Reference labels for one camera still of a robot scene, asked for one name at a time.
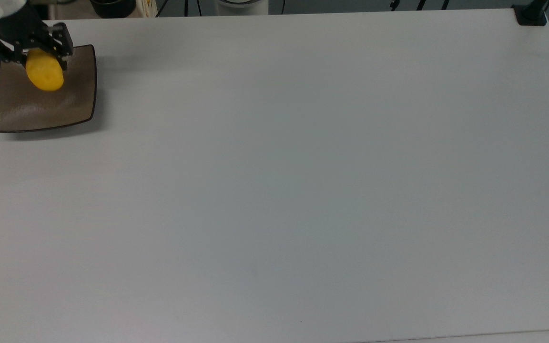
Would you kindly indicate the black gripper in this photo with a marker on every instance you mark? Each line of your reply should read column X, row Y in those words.
column 22, row 28

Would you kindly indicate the yellow lemon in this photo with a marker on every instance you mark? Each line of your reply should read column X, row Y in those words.
column 45, row 72

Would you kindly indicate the white cylindrical robot base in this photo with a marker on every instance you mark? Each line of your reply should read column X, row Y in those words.
column 243, row 9

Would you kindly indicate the brown square ceramic plate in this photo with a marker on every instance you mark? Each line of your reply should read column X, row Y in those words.
column 55, row 109

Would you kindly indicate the black round container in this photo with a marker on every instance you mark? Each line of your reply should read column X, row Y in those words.
column 112, row 6

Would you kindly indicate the black stand legs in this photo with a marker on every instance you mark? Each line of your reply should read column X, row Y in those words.
column 420, row 4

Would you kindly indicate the black table clamp mount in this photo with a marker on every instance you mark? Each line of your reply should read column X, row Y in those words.
column 531, row 17

